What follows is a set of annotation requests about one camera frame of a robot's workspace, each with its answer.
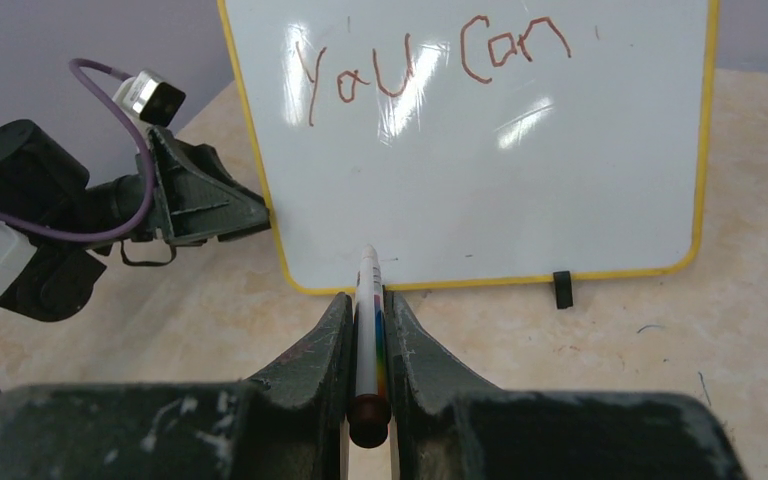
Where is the white marker pen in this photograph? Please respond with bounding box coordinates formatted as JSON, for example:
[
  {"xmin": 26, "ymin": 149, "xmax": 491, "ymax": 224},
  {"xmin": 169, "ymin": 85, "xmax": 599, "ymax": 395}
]
[{"xmin": 347, "ymin": 245, "xmax": 392, "ymax": 449}]

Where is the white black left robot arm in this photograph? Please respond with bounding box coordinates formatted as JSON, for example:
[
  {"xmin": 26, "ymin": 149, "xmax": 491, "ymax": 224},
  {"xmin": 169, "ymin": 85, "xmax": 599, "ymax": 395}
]
[{"xmin": 0, "ymin": 119, "xmax": 270, "ymax": 323}]

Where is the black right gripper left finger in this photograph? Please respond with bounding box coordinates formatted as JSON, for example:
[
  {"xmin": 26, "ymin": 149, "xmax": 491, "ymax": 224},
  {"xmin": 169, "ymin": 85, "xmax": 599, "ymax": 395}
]
[{"xmin": 0, "ymin": 293, "xmax": 353, "ymax": 479}]

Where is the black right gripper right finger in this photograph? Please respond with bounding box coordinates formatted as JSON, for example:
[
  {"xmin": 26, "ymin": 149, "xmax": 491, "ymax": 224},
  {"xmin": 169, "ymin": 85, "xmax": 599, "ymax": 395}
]
[{"xmin": 384, "ymin": 292, "xmax": 745, "ymax": 479}]

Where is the yellow framed whiteboard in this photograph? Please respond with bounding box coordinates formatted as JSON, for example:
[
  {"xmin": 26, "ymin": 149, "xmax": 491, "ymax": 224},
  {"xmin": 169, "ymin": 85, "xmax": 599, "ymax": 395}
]
[{"xmin": 218, "ymin": 1, "xmax": 719, "ymax": 294}]

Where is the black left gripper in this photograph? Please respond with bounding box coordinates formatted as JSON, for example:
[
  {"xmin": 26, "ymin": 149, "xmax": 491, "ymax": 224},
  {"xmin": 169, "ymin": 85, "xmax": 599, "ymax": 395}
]
[{"xmin": 134, "ymin": 127, "xmax": 270, "ymax": 247}]

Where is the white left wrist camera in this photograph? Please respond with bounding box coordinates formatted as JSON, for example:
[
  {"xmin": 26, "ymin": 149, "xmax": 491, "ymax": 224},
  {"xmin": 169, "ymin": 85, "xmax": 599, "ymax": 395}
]
[{"xmin": 112, "ymin": 69, "xmax": 186, "ymax": 127}]

